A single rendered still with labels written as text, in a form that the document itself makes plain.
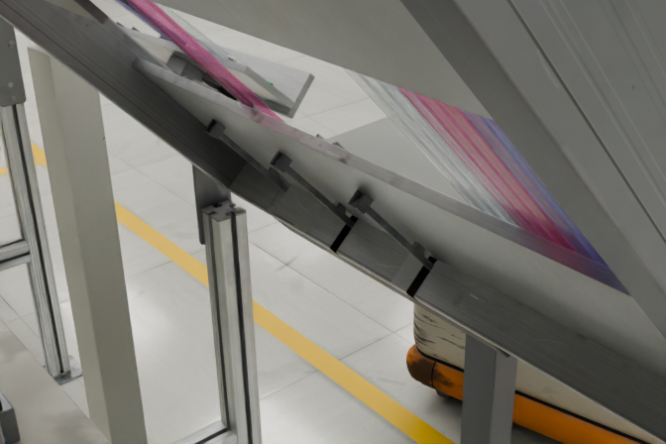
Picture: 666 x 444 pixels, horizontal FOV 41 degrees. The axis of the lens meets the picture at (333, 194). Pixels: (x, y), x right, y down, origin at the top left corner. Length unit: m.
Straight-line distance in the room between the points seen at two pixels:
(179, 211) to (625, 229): 2.34
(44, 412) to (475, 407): 0.76
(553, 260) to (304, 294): 1.61
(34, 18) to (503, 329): 0.50
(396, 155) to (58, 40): 0.60
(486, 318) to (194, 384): 1.17
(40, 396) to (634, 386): 0.50
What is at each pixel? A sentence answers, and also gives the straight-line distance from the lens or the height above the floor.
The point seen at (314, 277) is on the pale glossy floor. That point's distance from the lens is 2.19.
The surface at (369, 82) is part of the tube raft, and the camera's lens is 0.47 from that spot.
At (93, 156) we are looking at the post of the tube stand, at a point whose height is 0.67.
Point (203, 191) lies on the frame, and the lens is 1.09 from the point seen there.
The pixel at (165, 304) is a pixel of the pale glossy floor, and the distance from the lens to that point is 2.14.
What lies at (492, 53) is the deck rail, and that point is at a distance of 0.19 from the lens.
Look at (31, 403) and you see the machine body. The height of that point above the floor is 0.62.
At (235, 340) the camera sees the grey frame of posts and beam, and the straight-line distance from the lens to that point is 1.16.
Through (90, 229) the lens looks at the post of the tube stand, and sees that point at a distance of 1.23.
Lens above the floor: 1.12
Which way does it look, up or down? 25 degrees down
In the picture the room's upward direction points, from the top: 1 degrees counter-clockwise
